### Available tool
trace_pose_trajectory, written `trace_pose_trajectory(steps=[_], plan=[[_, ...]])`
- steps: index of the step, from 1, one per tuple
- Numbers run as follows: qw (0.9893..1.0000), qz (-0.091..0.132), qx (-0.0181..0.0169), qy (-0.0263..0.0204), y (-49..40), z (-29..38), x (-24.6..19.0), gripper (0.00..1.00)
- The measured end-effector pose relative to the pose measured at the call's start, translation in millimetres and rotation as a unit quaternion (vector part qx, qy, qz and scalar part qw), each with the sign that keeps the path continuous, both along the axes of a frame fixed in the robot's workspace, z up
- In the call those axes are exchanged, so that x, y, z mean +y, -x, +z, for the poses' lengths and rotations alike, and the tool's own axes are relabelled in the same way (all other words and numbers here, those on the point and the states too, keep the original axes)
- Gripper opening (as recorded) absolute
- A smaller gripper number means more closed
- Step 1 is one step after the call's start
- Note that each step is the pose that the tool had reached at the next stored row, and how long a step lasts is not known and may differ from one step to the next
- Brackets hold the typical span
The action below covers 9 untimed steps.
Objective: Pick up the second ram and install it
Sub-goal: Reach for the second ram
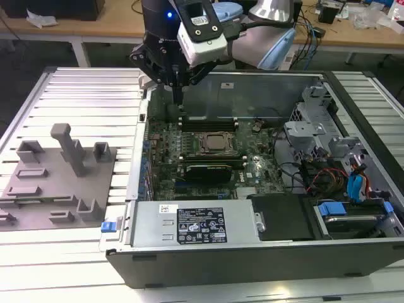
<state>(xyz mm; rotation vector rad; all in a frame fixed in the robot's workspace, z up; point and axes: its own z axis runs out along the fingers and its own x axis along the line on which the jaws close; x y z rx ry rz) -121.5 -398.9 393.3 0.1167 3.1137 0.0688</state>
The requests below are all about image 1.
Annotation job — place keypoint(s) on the crumpled white paper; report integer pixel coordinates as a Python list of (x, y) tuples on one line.
[(41, 20)]

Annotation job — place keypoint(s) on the grey parts rack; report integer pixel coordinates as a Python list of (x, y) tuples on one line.
[(57, 189)]

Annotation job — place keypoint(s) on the black PC case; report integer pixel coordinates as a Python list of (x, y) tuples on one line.
[(221, 265)]

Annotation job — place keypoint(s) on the grey metal drive cage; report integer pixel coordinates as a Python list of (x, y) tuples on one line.
[(303, 132)]

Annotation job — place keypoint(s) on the black equipment box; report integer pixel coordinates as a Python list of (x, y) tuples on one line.
[(63, 9)]

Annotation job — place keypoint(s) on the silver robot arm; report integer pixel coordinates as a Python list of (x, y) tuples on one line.
[(246, 47)]

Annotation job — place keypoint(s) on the metal CPU socket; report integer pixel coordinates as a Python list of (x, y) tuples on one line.
[(199, 142)]

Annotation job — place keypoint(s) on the coin cell battery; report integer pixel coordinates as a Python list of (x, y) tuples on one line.
[(256, 128)]

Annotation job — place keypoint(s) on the clear plastic bags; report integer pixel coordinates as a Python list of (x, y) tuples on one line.
[(366, 19)]

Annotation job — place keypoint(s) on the red white package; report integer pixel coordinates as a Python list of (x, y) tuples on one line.
[(397, 9)]

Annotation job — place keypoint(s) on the white paper box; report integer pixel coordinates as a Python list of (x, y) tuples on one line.
[(394, 26)]

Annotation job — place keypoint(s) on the black speaker box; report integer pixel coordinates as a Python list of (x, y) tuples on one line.
[(298, 12)]

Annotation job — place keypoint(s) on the wooden desk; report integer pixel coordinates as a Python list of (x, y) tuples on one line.
[(110, 22)]

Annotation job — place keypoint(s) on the black graphics card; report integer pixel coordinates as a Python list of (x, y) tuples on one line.
[(208, 175)]

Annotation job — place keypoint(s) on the silver chipset heatsink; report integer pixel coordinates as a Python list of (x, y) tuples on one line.
[(246, 193)]

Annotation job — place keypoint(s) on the black RAM slot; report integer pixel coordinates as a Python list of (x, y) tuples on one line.
[(217, 125), (217, 129), (217, 121), (214, 156), (217, 117)]

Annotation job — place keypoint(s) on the small black box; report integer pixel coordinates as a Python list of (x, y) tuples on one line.
[(328, 14)]

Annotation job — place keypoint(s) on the silver CPU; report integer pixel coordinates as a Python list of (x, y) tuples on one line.
[(217, 142)]

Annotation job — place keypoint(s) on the green motherboard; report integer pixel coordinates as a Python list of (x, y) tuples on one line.
[(262, 176)]

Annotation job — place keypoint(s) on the silver power supply unit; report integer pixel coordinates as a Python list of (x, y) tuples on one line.
[(151, 227)]

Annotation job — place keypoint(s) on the hard disk in blue carrier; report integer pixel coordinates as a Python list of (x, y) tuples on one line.
[(331, 210)]

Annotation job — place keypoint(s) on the blue case latch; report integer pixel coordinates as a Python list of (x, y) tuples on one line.
[(109, 227)]

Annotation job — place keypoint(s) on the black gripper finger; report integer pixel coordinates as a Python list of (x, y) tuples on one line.
[(139, 58), (200, 74)]

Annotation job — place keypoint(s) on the black plastic shroud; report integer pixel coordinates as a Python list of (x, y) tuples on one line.
[(284, 217)]

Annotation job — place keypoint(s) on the black power adapter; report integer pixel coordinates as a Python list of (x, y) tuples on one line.
[(318, 32)]

